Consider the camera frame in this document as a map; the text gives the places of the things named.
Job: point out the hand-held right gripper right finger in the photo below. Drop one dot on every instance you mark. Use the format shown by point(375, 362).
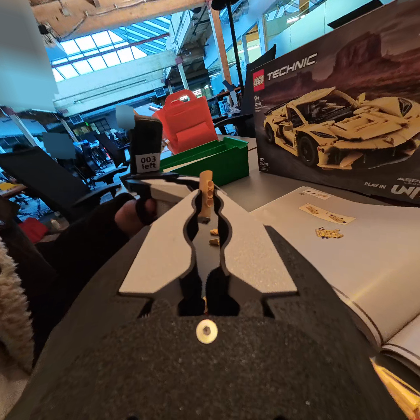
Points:
point(259, 259)

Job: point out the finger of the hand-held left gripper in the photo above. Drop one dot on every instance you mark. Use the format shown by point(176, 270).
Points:
point(170, 193)

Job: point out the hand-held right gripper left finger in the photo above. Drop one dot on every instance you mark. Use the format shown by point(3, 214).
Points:
point(157, 259)

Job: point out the yellow connector brick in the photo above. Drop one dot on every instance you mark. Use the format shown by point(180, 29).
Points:
point(206, 197)

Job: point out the person's left forearm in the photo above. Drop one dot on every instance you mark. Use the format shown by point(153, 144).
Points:
point(82, 236)

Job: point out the person's left hand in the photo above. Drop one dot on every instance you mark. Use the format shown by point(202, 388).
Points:
point(126, 216)

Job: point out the red plastic bin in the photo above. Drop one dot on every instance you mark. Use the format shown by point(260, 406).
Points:
point(187, 121)

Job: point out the green plastic storage bin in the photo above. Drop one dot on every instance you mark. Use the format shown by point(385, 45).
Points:
point(210, 160)

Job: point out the white instruction booklet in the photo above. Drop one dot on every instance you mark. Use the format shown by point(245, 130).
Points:
point(361, 262)

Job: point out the black office chair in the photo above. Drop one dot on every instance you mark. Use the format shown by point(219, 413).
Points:
point(49, 177)

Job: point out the red bag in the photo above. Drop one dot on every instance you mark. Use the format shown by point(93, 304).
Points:
point(32, 229)

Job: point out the toy car set box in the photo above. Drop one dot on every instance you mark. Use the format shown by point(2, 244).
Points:
point(344, 114)

